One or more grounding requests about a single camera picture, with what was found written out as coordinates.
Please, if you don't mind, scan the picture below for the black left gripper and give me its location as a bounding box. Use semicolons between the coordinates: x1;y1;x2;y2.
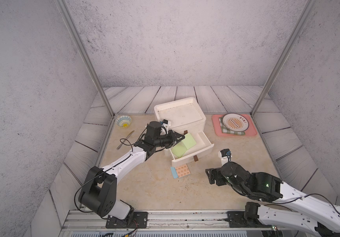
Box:
152;130;184;149

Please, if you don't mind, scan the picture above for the white drawer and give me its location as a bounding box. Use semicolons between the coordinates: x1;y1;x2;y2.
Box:
165;132;214;167

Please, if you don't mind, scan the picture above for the orange patterned sticky pad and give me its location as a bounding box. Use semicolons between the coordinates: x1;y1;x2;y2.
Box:
176;164;191;178

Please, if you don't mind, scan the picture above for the blue sticky note pad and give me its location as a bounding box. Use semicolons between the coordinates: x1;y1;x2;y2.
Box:
170;167;178;179

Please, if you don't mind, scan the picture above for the green sticky note pad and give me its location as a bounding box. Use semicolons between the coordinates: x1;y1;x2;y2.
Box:
181;133;197;150

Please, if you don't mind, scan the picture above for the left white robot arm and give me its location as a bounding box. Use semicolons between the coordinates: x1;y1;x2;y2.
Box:
74;121;185;223

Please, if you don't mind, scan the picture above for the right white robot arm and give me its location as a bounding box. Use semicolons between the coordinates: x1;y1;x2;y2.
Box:
205;162;340;237

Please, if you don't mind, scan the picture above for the white three-drawer cabinet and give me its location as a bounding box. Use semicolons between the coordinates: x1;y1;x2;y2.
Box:
154;97;206;134

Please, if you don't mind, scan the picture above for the green checkered cloth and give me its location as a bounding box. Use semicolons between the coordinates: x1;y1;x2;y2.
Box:
219;118;246;135

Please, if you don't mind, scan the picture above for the yellow blue patterned bowl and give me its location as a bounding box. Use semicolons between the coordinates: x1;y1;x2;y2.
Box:
115;115;132;128

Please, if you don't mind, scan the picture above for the orange patterned plate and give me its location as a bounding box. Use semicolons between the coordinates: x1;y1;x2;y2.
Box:
222;113;249;132

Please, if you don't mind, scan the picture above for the silver table knife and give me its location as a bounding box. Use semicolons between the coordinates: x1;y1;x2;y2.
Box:
117;130;135;150

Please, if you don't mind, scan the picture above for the pink tray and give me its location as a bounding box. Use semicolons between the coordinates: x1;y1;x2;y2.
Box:
212;113;257;137

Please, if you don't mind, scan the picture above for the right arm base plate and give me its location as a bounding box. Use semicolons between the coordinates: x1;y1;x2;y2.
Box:
225;211;267;228

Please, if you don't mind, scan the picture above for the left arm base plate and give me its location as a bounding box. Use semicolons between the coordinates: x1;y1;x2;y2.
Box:
106;211;148;229

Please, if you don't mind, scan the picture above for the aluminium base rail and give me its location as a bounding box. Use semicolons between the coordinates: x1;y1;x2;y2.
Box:
59;210;282;237

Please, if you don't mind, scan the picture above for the left aluminium frame post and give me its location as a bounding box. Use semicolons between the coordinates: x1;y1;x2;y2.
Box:
55;0;115;117

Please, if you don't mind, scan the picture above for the aluminium frame post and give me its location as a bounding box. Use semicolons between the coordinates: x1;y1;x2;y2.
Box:
250;0;318;118
55;0;115;117

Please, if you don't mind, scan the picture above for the right aluminium frame post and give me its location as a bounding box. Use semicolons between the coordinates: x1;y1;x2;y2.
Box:
250;0;318;118

